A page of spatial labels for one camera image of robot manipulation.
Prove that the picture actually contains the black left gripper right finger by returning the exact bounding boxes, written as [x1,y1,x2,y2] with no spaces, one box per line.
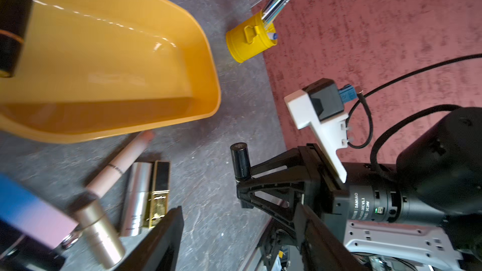
[293,203,368,271]

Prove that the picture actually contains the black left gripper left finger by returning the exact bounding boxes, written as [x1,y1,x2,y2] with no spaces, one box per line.
[116,206,184,270]

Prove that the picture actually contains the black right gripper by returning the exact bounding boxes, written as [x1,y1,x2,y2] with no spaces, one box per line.
[237,144,350,241]

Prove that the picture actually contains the gold black square lipstick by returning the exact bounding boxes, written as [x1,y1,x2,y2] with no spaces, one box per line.
[146,161,171,229]

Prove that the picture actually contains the black lipstick short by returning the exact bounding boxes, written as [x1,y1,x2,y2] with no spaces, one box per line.
[230,143,252,183]

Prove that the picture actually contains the black lipstick with gold band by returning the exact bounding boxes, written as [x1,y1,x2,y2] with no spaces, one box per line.
[1,0,33,78]

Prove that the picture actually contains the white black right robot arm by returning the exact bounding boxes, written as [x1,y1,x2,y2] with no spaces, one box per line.
[230,105,481,270]

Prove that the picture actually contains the silver pink lipstick tube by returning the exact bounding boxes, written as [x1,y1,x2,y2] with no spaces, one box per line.
[119,162,153,237]

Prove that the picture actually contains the gold lipstick tube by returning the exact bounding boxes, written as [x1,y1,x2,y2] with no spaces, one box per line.
[74,199,126,269]

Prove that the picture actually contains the black lipstick beside gradient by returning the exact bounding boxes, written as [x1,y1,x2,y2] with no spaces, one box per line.
[1,230,66,271]

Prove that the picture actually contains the blue pink gradient lipstick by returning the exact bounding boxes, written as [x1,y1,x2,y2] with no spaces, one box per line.
[1,174,78,249]

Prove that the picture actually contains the yellow plastic storage tray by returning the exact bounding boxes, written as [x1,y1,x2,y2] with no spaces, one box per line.
[1,0,221,144]

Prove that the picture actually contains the pink nude lip gloss tube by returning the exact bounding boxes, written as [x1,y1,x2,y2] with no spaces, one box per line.
[86,130,155,198]

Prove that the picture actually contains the yellow pen cup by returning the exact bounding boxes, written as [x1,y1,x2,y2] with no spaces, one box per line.
[225,11,277,63]

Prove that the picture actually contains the pens in cup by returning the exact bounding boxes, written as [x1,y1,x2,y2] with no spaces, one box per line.
[261,0,290,29]

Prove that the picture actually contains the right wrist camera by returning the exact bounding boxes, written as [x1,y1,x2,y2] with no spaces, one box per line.
[284,79,348,183]

